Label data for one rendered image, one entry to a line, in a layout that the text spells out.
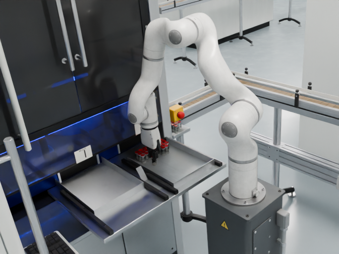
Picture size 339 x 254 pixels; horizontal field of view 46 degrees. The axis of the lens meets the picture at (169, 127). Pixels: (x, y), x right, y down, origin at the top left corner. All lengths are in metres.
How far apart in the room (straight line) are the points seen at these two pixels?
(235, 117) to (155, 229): 1.11
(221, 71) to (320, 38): 1.57
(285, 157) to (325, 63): 0.75
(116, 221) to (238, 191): 0.51
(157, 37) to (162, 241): 1.33
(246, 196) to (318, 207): 1.46
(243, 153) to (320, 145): 1.74
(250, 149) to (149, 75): 0.52
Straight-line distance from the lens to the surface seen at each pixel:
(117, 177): 1.92
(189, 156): 2.00
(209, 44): 1.56
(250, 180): 1.68
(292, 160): 2.69
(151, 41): 1.63
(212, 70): 1.52
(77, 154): 1.86
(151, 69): 1.68
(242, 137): 1.50
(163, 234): 2.47
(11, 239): 1.20
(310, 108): 2.43
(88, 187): 1.89
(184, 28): 1.46
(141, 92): 1.70
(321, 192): 3.28
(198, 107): 2.44
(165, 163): 1.96
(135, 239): 2.33
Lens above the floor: 1.93
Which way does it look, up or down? 27 degrees down
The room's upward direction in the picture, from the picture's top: 6 degrees counter-clockwise
